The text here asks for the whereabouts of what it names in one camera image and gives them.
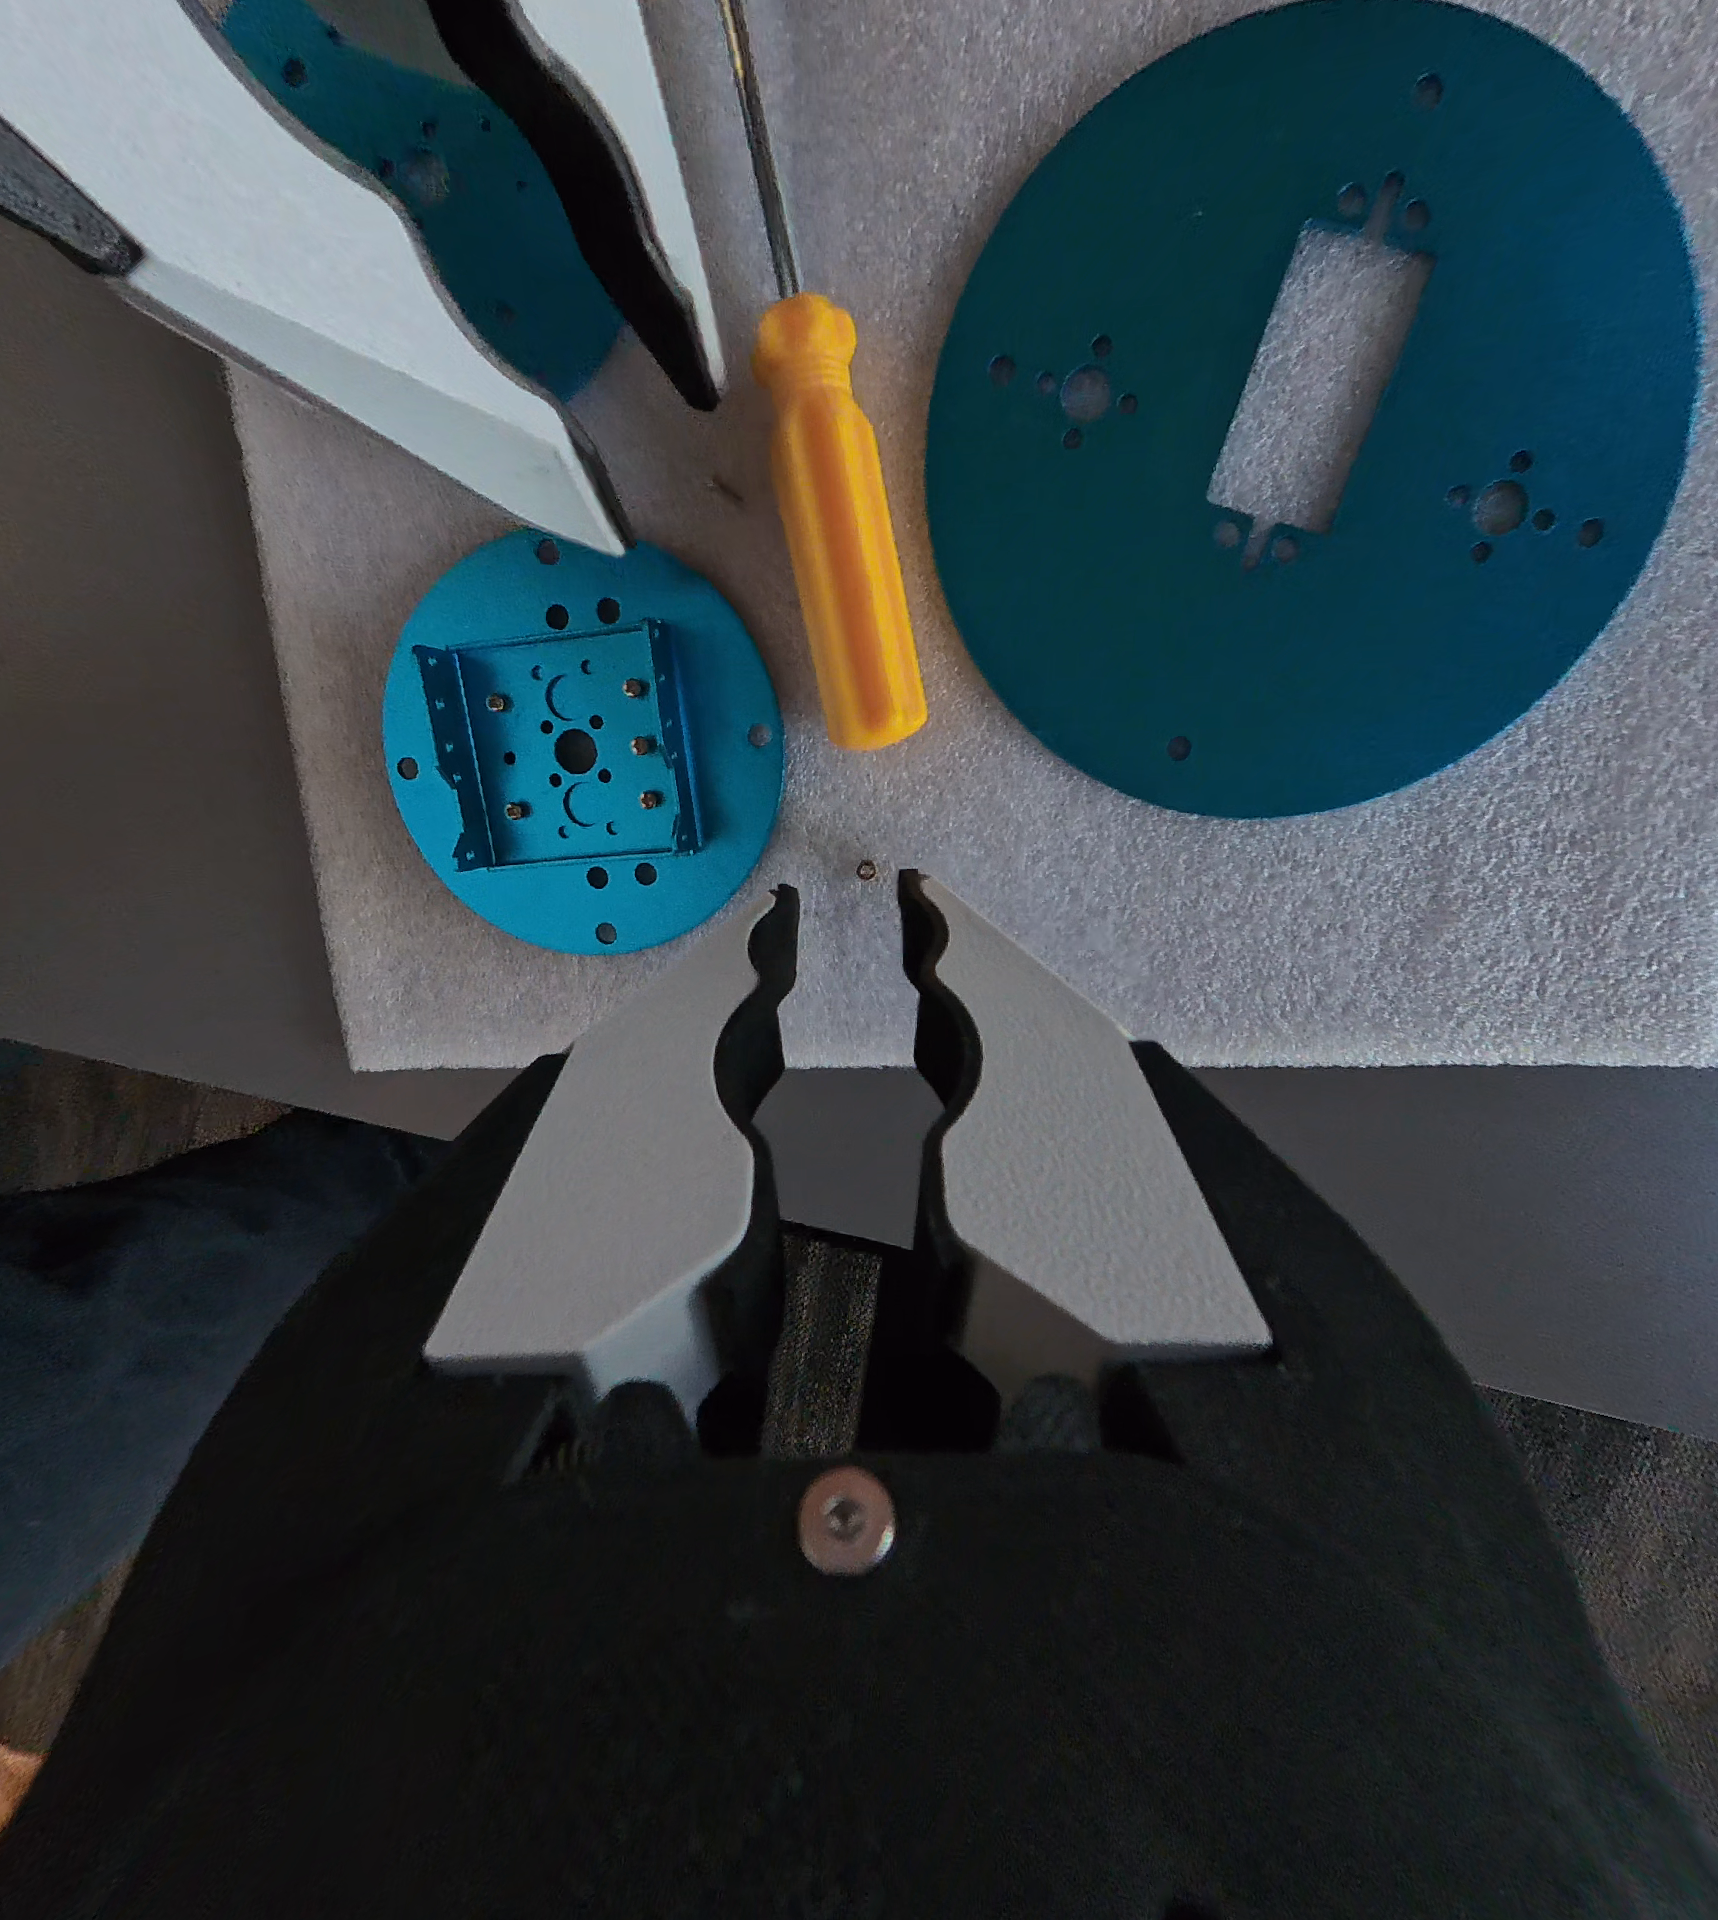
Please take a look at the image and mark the large blue oval plate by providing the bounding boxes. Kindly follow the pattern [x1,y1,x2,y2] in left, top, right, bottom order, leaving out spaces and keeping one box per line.
[922,0,1703,822]

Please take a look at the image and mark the yellow handled screwdriver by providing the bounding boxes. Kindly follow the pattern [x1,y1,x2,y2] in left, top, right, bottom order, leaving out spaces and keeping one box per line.
[716,0,933,751]

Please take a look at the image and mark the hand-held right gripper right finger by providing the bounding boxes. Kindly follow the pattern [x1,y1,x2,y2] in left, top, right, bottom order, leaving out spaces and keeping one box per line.
[896,869,1279,1441]

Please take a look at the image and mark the blue square metal bracket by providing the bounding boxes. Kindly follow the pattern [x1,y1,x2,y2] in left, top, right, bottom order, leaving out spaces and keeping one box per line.
[413,621,714,876]

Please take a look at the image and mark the small blue round plate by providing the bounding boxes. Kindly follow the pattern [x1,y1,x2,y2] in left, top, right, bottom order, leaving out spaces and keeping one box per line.
[220,0,629,403]
[382,528,790,958]

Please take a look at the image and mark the white foam sheet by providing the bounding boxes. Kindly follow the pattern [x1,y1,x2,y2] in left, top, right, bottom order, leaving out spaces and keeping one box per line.
[227,0,1718,1074]

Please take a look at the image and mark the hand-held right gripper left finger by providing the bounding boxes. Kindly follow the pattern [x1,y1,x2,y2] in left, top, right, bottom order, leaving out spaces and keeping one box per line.
[420,884,806,1457]

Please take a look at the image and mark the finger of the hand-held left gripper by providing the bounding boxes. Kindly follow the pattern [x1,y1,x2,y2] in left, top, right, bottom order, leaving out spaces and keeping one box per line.
[426,0,734,417]
[0,0,641,560]

